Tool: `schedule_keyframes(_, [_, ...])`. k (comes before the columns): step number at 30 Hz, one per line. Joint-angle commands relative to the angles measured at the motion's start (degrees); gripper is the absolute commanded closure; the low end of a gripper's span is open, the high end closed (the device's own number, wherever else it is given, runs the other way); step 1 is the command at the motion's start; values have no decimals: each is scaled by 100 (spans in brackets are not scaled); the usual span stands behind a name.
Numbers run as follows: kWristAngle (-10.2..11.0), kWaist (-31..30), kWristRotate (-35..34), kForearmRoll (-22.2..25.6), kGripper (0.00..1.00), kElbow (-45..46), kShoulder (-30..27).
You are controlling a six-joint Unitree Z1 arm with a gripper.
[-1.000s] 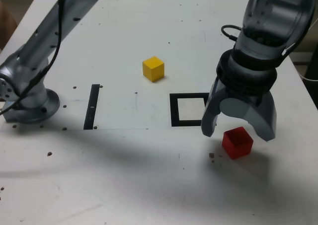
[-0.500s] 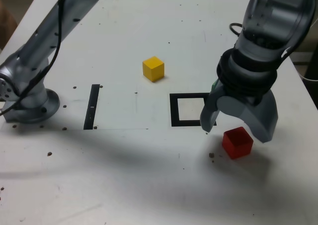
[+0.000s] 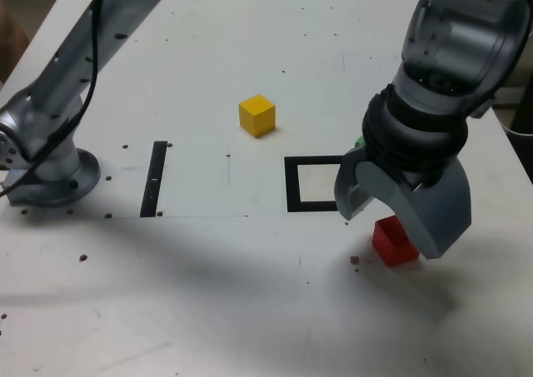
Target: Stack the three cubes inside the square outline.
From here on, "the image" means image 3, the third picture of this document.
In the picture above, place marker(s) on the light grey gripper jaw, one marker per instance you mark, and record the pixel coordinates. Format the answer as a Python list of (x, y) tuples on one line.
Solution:
[(437, 219)]

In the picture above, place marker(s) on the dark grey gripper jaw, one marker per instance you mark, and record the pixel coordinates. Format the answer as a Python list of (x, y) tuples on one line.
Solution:
[(345, 185)]

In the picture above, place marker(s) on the green cube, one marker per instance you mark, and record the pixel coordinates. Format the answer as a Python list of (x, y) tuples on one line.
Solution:
[(360, 141)]

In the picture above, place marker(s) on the red cube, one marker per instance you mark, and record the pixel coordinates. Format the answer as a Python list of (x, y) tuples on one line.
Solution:
[(391, 252)]

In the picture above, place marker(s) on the yellow cube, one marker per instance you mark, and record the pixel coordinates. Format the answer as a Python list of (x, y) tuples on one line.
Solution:
[(256, 115)]

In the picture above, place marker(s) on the black tape square outline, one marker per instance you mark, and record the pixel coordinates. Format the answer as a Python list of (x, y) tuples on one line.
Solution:
[(291, 185)]

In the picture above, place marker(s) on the black tape strip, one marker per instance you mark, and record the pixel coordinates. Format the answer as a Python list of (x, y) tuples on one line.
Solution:
[(153, 177)]

